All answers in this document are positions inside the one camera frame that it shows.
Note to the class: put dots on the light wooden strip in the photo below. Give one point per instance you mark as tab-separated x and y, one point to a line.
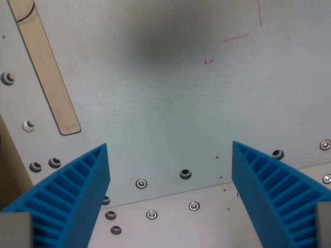
44	64

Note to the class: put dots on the tan wooden board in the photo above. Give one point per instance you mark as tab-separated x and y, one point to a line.
13	165

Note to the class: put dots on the silver countersunk screw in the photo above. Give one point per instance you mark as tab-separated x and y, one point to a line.
151	214
194	205
141	183
327	178
325	144

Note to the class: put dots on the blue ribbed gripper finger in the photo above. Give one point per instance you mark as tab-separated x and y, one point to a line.
261	191
77	196

